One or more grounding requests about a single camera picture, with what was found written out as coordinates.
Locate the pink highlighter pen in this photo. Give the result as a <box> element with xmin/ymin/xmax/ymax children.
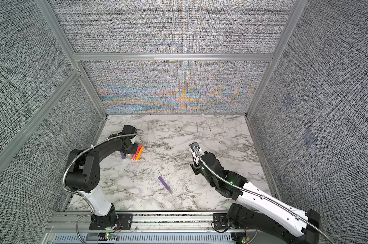
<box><xmin>132</xmin><ymin>145</ymin><xmax>141</xmax><ymax>160</ymax></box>

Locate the orange highlighter pen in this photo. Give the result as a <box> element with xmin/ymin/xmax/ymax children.
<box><xmin>135</xmin><ymin>145</ymin><xmax>144</xmax><ymax>161</ymax></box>

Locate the purple highlighter pen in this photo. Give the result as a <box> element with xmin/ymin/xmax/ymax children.
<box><xmin>158</xmin><ymin>176</ymin><xmax>172</xmax><ymax>194</ymax></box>

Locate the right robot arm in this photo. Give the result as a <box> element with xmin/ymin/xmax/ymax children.
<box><xmin>191</xmin><ymin>149</ymin><xmax>320</xmax><ymax>244</ymax></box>

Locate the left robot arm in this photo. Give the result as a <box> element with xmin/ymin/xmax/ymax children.
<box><xmin>63</xmin><ymin>125</ymin><xmax>139</xmax><ymax>230</ymax></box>

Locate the aluminium horizontal back bar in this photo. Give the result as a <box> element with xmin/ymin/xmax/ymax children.
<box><xmin>73</xmin><ymin>53</ymin><xmax>274</xmax><ymax>62</ymax></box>

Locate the right metal cable conduit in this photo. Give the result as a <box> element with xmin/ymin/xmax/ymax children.
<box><xmin>191</xmin><ymin>146</ymin><xmax>335</xmax><ymax>244</ymax></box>

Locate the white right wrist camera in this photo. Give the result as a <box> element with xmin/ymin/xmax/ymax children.
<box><xmin>189</xmin><ymin>142</ymin><xmax>200</xmax><ymax>167</ymax></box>

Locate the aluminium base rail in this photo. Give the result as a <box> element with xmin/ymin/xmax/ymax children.
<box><xmin>44</xmin><ymin>210</ymin><xmax>227</xmax><ymax>233</ymax></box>

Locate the grey slotted cable duct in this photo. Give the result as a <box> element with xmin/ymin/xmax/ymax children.
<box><xmin>51</xmin><ymin>232</ymin><xmax>236</xmax><ymax>244</ymax></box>

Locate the aluminium left wall bar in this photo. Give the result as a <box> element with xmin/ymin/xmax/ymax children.
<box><xmin>0</xmin><ymin>70</ymin><xmax>80</xmax><ymax>174</ymax></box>

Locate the aluminium corner frame post left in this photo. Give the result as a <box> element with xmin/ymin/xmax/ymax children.
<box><xmin>35</xmin><ymin>1</ymin><xmax>107</xmax><ymax>118</ymax></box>

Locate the aluminium corner frame post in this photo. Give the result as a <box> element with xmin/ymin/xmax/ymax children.
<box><xmin>35</xmin><ymin>1</ymin><xmax>107</xmax><ymax>118</ymax></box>
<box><xmin>246</xmin><ymin>0</ymin><xmax>308</xmax><ymax>119</ymax></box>

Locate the aluminium corner frame post right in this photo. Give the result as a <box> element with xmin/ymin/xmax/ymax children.
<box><xmin>246</xmin><ymin>0</ymin><xmax>308</xmax><ymax>119</ymax></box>

